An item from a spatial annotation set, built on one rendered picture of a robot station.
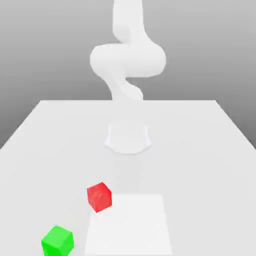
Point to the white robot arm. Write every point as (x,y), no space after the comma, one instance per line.
(128,60)

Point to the small red cube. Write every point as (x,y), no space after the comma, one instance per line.
(99,197)

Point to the small green cube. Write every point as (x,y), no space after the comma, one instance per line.
(57,241)

